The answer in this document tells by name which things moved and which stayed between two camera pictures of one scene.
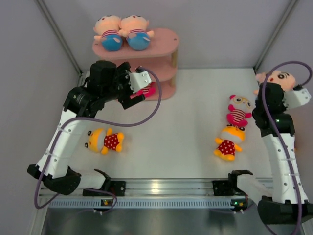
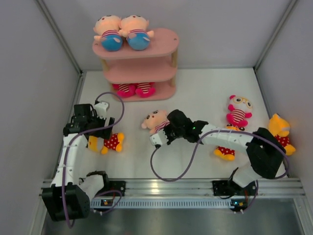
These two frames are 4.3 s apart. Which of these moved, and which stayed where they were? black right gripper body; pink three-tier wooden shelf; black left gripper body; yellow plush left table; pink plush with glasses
Moved: black left gripper body; black right gripper body
Stayed: pink plush with glasses; yellow plush left table; pink three-tier wooden shelf
